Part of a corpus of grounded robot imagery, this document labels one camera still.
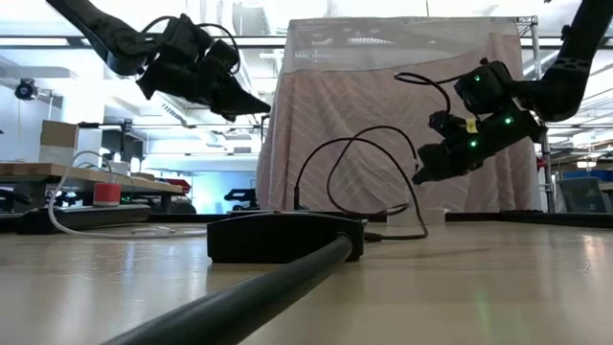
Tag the grey office chair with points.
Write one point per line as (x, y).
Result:
(582, 196)

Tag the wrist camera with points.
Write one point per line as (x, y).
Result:
(447, 127)
(222, 55)

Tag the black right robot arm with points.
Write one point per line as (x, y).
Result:
(570, 72)

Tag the brown cardboard box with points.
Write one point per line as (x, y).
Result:
(59, 134)

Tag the red tray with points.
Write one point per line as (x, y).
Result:
(174, 186)

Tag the black office chair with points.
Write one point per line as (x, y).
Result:
(242, 196)

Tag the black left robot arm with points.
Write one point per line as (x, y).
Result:
(110, 38)

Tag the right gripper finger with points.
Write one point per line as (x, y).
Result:
(443, 163)

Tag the black ceiling dome camera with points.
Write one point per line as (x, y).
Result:
(25, 89)

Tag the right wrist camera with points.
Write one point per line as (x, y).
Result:
(447, 127)

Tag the black power strip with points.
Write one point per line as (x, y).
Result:
(282, 237)

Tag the wooden top workbench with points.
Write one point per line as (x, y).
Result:
(72, 175)

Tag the white box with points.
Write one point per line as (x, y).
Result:
(57, 155)

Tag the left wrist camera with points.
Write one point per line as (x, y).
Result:
(222, 55)

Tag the pink chevron cloth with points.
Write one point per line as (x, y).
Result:
(359, 96)

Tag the white container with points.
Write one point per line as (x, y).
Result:
(116, 167)

